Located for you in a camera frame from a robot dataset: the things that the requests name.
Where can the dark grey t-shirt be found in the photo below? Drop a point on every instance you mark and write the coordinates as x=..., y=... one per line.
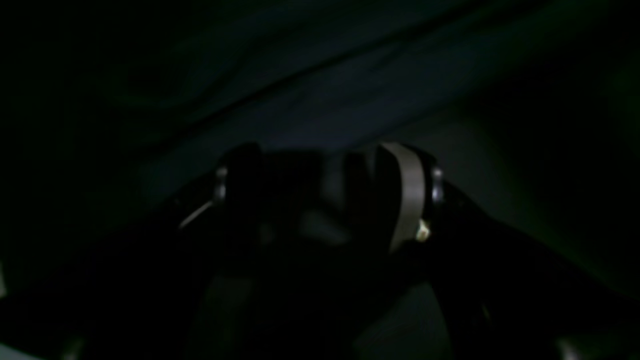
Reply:
x=109, y=107

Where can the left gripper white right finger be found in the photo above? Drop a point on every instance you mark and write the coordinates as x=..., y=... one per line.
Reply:
x=409, y=194

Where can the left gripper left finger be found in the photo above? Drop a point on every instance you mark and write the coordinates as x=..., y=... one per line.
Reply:
x=166, y=270

